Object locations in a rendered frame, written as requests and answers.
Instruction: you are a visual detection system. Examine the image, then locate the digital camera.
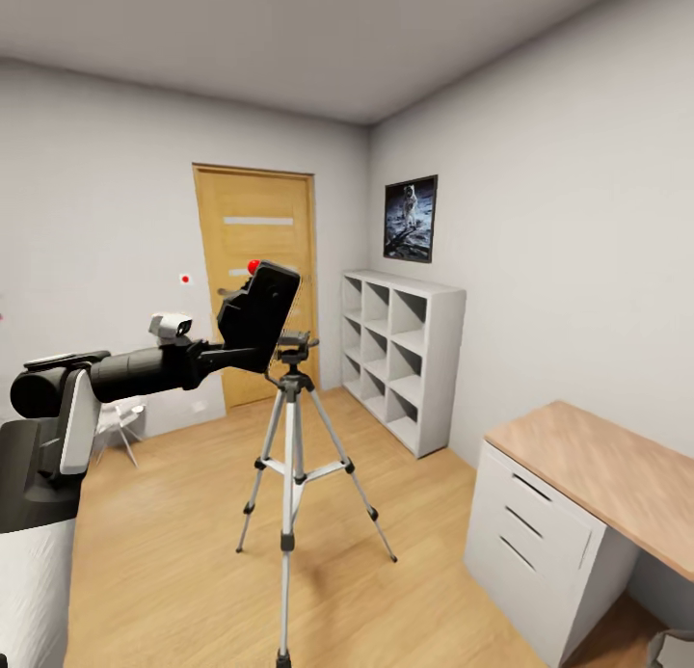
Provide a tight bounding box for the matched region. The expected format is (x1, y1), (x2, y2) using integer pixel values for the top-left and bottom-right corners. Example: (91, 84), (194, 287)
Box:
(217, 259), (302, 374)

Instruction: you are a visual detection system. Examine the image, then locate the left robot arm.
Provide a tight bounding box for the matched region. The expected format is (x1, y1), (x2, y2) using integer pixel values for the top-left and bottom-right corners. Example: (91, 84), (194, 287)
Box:
(0, 311), (259, 668)

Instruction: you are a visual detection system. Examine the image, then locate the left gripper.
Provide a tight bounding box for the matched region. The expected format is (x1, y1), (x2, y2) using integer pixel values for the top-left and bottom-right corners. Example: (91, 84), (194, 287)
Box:
(127, 339), (259, 396)

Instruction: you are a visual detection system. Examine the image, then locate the camera tripod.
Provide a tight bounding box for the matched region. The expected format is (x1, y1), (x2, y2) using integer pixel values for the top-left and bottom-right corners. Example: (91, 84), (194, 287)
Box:
(235, 332), (397, 668)

